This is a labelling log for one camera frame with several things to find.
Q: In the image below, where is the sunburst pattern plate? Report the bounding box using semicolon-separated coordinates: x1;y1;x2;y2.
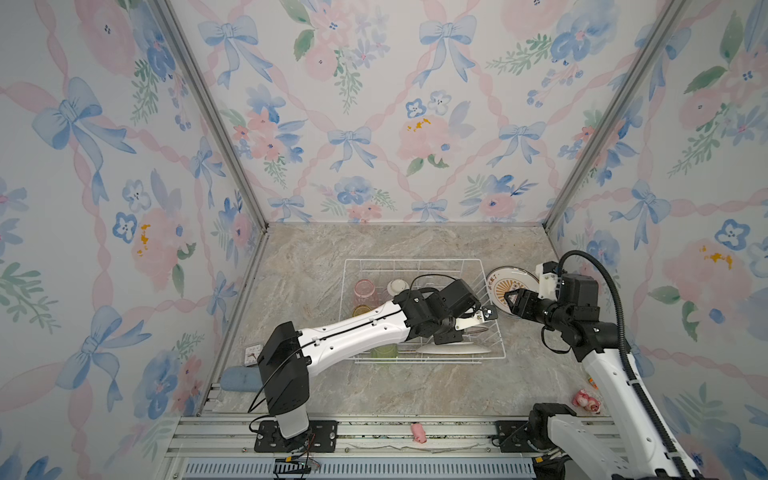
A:
486;266;539;313

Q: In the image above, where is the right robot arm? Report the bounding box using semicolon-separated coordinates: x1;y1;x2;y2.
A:
505;274;703;479

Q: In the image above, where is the striped ceramic bowl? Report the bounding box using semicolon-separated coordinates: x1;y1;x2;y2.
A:
386;278;409;297

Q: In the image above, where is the green plastic cup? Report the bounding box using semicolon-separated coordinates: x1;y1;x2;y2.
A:
371;344;399;359

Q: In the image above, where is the pink plastic cup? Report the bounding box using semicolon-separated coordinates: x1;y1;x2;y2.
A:
353;279;379;308

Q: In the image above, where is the yellow plastic cup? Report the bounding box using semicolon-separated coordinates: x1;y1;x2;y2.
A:
353;305;372;317

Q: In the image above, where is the pink plush toy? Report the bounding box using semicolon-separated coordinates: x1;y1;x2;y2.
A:
571;390;602;414

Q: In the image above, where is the small white clock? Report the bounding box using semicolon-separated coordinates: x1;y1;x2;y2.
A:
243;344;263;367

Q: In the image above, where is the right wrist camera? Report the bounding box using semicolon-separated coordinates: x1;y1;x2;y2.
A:
536;261;559;300

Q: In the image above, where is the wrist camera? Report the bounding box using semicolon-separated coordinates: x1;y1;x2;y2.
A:
536;261;559;300
454;305;498;331

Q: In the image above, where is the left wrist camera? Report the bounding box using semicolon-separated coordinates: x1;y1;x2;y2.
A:
454;305;498;331

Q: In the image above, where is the white wire dish rack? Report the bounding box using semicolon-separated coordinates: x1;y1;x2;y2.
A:
339;258;506;364

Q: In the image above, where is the black corrugated cable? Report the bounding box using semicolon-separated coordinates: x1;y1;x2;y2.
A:
556;249;697;480

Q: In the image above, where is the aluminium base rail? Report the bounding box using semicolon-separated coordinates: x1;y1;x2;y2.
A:
155;414;541;479

